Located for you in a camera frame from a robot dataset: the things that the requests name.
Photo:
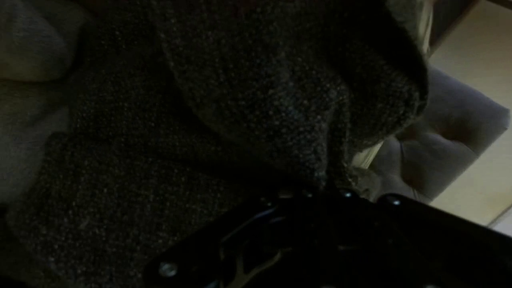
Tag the dark grey towel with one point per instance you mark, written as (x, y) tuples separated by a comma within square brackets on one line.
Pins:
[(181, 109)]

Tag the light grey pillow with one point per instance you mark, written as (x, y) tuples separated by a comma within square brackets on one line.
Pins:
[(39, 45)]

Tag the grey tufted sofa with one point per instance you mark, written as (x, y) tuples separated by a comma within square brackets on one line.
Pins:
[(458, 125)]

